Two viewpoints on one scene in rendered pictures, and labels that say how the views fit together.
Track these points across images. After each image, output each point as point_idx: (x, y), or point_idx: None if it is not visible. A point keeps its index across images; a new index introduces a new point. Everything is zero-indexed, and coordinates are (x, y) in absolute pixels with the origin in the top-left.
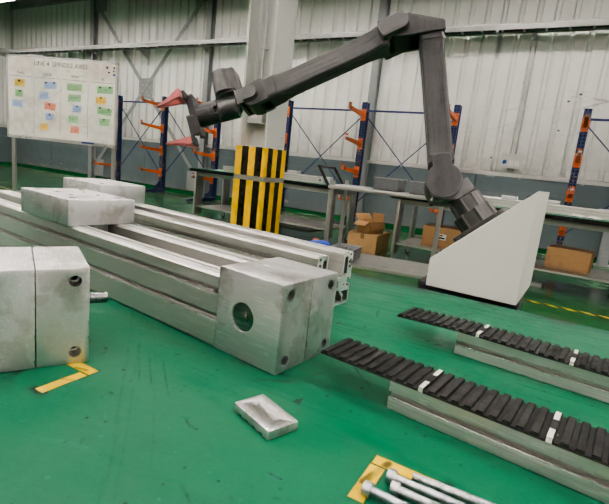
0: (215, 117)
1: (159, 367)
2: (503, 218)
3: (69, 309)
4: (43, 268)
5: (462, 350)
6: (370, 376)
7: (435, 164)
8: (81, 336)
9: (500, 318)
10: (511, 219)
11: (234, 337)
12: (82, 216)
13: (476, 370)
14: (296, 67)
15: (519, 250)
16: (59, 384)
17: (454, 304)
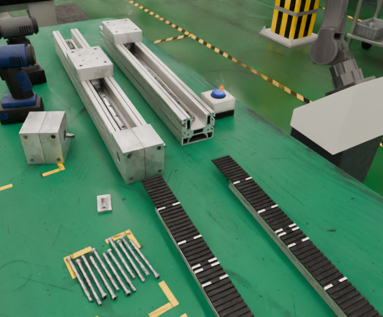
0: None
1: (86, 171)
2: (334, 97)
3: (53, 146)
4: (41, 131)
5: (231, 187)
6: None
7: (319, 36)
8: (60, 155)
9: (300, 165)
10: (338, 99)
11: (117, 163)
12: (85, 76)
13: (225, 200)
14: None
15: (339, 121)
16: (49, 173)
17: (284, 148)
